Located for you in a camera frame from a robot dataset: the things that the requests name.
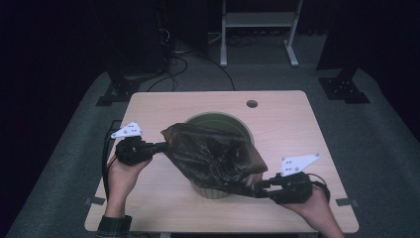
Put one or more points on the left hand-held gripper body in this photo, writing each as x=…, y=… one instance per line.
x=132, y=152

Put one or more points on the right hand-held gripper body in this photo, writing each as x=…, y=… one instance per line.
x=292, y=190

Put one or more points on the black plastic garbage bag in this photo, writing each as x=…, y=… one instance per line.
x=211, y=155

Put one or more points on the green plastic trash bin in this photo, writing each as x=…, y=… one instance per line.
x=211, y=193

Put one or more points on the person's right hand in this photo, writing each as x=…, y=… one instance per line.
x=317, y=210

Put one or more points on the person's left hand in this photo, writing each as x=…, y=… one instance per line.
x=120, y=181

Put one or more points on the grey tape strip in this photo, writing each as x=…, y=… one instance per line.
x=346, y=202
x=95, y=200

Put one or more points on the dark equipment cabinet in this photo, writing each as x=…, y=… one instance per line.
x=142, y=39

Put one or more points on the black stand base plate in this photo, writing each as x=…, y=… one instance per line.
x=119, y=89
x=343, y=89

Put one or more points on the white metal stand frame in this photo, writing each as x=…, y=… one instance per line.
x=259, y=19

